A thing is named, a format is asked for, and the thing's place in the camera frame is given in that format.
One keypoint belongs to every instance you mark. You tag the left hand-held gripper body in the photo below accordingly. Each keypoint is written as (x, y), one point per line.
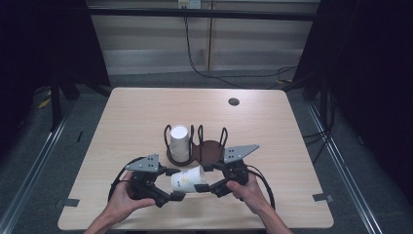
(142, 187)

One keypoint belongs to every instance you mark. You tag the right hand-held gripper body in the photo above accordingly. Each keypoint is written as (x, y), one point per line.
(235, 172)

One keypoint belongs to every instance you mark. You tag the white paper cup with print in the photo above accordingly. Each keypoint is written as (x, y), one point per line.
(191, 178)

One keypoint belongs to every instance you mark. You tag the dark brown double cup holder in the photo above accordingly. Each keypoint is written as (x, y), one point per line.
(209, 150)

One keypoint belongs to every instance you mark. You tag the person's left hand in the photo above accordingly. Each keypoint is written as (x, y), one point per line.
(121, 201)

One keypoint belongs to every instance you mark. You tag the person's right hand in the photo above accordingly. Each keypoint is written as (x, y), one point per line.
(251, 196)

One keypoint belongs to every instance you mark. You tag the dark round table grommet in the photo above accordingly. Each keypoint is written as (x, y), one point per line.
(233, 101)

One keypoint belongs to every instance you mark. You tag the grey tape piece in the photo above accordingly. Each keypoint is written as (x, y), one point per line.
(67, 202)
(322, 197)

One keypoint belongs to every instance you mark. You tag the black stand leg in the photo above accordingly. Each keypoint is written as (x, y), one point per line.
(55, 107)

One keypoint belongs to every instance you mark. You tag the yellow floor marker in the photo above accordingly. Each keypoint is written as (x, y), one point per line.
(44, 103)

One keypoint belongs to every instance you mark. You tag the black horizontal bar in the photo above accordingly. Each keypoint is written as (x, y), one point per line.
(201, 14)

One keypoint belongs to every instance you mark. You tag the black curtain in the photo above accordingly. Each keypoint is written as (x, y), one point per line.
(370, 81)
(45, 48)

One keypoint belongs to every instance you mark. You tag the metal floor rail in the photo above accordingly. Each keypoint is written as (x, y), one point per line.
(344, 175)
(30, 175)

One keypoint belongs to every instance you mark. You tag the white wall socket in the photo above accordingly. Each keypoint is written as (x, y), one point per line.
(190, 4)

